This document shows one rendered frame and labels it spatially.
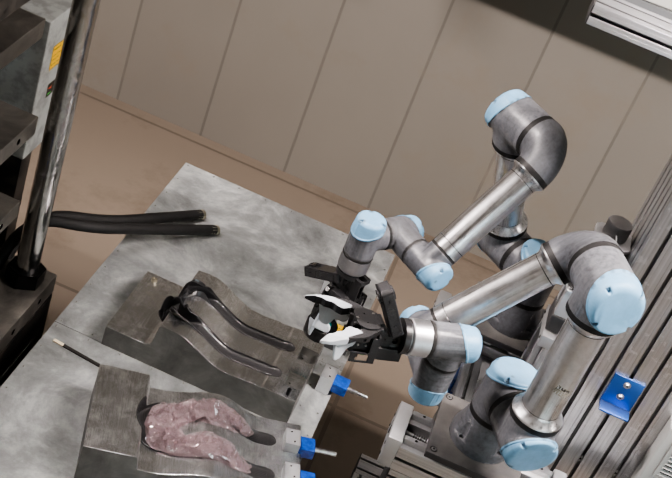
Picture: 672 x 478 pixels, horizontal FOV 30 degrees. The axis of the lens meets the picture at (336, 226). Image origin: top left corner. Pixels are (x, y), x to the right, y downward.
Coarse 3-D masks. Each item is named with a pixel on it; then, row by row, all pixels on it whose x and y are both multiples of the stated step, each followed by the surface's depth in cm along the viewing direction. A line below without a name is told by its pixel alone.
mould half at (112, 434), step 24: (96, 384) 283; (120, 384) 286; (144, 384) 288; (96, 408) 277; (120, 408) 280; (240, 408) 297; (96, 432) 272; (120, 432) 274; (192, 432) 284; (216, 432) 285; (264, 432) 296; (96, 456) 270; (120, 456) 270; (144, 456) 276; (168, 456) 277; (264, 456) 290; (288, 456) 292
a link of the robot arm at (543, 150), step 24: (552, 120) 290; (528, 144) 288; (552, 144) 287; (528, 168) 286; (552, 168) 287; (504, 192) 288; (528, 192) 288; (480, 216) 288; (504, 216) 290; (432, 240) 291; (456, 240) 288; (408, 264) 292; (432, 264) 288; (432, 288) 289
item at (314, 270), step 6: (312, 264) 307; (318, 264) 307; (324, 264) 308; (306, 270) 306; (312, 270) 305; (318, 270) 303; (324, 270) 303; (330, 270) 303; (312, 276) 305; (318, 276) 304; (324, 276) 303; (330, 276) 301; (336, 276) 300; (336, 282) 300
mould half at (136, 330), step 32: (160, 288) 324; (224, 288) 322; (128, 320) 311; (160, 320) 314; (224, 320) 315; (256, 320) 322; (128, 352) 309; (160, 352) 306; (192, 352) 303; (256, 352) 312; (288, 352) 315; (320, 352) 323; (192, 384) 308; (224, 384) 306; (256, 384) 303; (288, 416) 305
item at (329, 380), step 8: (328, 368) 321; (336, 368) 322; (320, 376) 318; (328, 376) 319; (336, 376) 322; (320, 384) 320; (328, 384) 319; (336, 384) 319; (344, 384) 320; (328, 392) 320; (336, 392) 320; (344, 392) 319; (352, 392) 321
